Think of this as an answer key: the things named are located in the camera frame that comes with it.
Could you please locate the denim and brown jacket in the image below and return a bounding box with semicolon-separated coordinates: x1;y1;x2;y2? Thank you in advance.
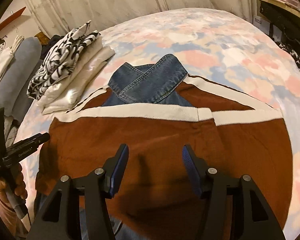
34;54;294;240

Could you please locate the white folded towel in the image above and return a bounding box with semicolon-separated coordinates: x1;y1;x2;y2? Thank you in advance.
0;46;15;85

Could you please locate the person's left hand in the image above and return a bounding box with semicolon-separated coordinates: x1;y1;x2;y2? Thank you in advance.
0;171;28;207

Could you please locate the cream cloth bundle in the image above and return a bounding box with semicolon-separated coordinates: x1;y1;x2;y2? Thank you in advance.
11;34;25;55

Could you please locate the blue-grey bolster pillow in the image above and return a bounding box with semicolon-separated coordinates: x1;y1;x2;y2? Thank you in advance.
0;37;43;115

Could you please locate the black white speckled cloth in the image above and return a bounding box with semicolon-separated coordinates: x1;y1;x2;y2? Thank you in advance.
277;41;300;80

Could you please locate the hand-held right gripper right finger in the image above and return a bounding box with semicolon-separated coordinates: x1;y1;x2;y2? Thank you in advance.
182;144;287;240

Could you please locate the black clothing pile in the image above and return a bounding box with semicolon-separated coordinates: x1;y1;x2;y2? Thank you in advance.
41;34;65;63

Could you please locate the cream leaf-print curtain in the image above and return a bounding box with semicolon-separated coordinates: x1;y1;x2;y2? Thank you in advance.
22;0;259;34

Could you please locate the floral pastel bed sheet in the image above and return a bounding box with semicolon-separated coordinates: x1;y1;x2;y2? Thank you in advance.
5;7;300;240

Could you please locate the black bag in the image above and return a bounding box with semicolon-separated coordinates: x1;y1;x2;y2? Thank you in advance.
259;0;300;45

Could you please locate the black and white patterned garment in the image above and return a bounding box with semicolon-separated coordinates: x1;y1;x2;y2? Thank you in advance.
27;20;100;99

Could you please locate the white printed box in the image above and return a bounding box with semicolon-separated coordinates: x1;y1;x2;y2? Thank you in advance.
252;15;272;34

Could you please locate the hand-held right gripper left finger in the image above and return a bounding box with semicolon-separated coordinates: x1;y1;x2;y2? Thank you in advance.
27;144;129;240

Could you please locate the grey rolled blanket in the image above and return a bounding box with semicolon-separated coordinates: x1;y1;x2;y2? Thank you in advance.
5;87;40;128

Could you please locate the white folded garment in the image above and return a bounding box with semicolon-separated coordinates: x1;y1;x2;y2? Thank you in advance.
36;39;115;115

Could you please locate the person's left forearm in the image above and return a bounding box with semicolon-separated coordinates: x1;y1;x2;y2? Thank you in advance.
0;195;28;238

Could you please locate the red wall shelf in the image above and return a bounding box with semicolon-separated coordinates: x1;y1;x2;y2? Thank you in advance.
0;7;27;39

